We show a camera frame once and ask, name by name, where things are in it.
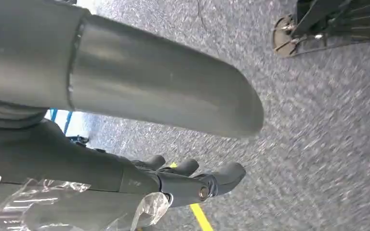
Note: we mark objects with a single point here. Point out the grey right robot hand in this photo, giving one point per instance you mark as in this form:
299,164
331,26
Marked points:
146,79

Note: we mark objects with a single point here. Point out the blue steel shelf rack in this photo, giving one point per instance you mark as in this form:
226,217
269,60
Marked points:
67,122

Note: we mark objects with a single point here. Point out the yellow floor tape square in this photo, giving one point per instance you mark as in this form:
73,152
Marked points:
201,216

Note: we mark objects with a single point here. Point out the black robot foot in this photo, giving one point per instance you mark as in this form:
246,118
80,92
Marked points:
331,19

